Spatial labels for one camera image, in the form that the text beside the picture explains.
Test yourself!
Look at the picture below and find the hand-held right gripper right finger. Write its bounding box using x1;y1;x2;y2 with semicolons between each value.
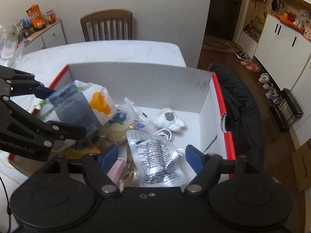
184;145;264;196

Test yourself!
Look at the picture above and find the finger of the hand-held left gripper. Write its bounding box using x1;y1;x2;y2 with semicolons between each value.
0;97;87;162
0;65;57;100

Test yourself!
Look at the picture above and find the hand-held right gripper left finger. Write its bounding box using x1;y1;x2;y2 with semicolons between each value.
41;144;121;196

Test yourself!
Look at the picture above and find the pink eraser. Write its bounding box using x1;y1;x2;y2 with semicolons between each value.
107;157;127;182

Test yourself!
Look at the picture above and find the blueberry bread packet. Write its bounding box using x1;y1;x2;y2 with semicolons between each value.
98;97;156;142

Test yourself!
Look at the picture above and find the black clear packet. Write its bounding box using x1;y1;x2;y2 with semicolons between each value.
73;135;99;148

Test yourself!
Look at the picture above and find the orange yellow toy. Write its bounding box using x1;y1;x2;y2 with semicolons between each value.
57;146;101;159

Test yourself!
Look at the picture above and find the silver foil packet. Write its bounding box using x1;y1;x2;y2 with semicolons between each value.
126;130;187;188

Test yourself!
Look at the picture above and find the white plush keychain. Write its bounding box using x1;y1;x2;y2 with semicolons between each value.
153;107;187;141

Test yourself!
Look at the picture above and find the white orange snack packet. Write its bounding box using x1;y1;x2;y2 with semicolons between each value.
36;80;116;136

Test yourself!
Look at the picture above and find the red cardboard box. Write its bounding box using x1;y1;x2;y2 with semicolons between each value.
8;62;237;187

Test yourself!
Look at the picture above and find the white marble desktop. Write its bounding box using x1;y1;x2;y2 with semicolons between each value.
0;41;187;224

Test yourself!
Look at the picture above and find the clear plastic bag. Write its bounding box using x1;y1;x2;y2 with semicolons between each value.
0;24;23;68

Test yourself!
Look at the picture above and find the white side cabinet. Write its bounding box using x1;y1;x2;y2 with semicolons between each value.
18;18;68;54

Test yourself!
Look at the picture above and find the orange snack box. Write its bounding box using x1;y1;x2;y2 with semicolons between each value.
26;4;46;28

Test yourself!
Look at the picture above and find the black jacket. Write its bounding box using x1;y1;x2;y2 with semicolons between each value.
209;63;266;175

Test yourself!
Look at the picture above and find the brown wooden chair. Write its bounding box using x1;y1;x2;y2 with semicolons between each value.
80;9;134;42

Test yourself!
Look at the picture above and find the brown floor cardboard box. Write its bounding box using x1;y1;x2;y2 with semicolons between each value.
290;142;311;193

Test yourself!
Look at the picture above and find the black metal rack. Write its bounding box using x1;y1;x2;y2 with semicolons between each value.
270;89;304;132

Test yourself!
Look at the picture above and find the black white sneaker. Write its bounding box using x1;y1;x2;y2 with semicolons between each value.
235;50;251;60

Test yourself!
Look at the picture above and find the patterned door mat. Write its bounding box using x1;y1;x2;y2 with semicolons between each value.
202;40;240;53

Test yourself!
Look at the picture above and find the white stickered cabinet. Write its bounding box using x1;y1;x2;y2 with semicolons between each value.
290;61;311;139

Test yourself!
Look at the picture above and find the dark wooden door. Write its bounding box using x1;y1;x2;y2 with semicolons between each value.
204;0;246;42

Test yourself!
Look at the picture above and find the white wall cabinet unit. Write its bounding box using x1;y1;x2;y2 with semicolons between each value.
254;0;311;63

